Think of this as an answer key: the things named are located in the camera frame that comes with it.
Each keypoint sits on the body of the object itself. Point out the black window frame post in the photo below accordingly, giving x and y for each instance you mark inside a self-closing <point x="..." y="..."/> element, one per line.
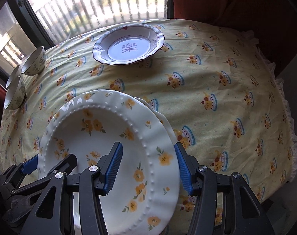
<point x="30" y="24"/>

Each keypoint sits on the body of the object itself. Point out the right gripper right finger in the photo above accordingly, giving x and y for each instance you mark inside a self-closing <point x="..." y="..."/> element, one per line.
<point x="224" y="204"/>

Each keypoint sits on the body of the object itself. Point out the red curtain right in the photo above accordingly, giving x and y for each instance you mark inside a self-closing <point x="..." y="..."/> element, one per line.
<point x="236" y="14"/>

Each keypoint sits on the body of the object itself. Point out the balcony railing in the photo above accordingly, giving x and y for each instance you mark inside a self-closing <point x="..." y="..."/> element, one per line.
<point x="64" y="19"/>

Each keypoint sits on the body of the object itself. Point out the floral ceramic bowl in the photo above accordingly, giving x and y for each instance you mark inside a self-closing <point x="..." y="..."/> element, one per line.
<point x="15" y="94"/>

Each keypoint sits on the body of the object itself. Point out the scalloped yellow flower plate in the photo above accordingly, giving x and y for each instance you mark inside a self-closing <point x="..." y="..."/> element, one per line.
<point x="162" y="119"/>

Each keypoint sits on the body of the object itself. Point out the red character white plate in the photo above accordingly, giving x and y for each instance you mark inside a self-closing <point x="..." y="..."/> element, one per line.
<point x="128" y="44"/>

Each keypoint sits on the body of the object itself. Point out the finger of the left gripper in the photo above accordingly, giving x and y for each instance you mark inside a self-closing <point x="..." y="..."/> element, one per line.
<point x="17" y="172"/>
<point x="64" y="167"/>

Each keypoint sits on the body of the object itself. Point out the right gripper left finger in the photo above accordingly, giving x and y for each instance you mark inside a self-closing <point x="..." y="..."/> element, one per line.
<point x="53" y="211"/>

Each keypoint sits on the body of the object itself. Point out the yellow cake print tablecloth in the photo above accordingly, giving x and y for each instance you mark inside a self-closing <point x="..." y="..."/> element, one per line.
<point x="212" y="85"/>

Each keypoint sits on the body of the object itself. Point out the beaded rim floral plate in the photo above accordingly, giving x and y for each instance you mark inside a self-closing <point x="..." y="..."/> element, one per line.
<point x="142" y="180"/>

